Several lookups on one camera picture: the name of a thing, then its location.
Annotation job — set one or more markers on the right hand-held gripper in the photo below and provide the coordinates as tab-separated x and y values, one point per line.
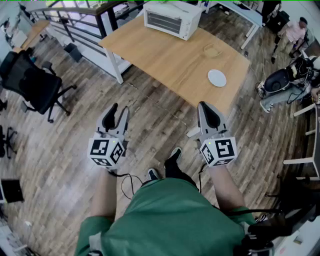
222	150

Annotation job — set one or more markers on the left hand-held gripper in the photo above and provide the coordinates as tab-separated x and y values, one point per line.
105	150

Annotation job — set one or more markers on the white oven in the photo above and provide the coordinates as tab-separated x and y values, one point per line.
175	12

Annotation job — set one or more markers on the person's left forearm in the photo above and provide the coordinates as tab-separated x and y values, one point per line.
103	195

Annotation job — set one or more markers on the person's right forearm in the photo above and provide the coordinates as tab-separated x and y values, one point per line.
226	190

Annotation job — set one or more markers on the white round plate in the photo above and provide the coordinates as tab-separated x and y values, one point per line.
217	78

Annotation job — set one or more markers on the dark shoe with white sole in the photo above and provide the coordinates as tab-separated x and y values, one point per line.
175	153
153	174

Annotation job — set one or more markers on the black trousers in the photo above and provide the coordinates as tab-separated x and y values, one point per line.
176	170

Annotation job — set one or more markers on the white power strip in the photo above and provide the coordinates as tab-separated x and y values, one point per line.
260	88

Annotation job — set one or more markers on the black waste bin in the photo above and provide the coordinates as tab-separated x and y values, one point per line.
73	52

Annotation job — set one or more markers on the wooden table with white legs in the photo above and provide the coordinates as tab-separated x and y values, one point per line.
162	60

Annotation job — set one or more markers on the large black office chair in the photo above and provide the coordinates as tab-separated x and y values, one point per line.
32	82

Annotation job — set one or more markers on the green shirt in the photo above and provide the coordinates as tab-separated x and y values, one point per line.
170	220

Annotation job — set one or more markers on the small black swivel chair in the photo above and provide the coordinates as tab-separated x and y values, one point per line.
7	140

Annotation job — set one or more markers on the dark metal railing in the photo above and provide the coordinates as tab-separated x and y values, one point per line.
82	15

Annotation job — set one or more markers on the long wooden desk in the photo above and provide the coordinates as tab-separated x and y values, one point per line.
33	32

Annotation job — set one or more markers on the black flat box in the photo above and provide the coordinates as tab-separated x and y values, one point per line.
11	191

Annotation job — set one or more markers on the black bag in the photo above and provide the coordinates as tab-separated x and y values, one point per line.
267	232

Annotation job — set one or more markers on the white frame chair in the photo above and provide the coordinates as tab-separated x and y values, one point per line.
302	160

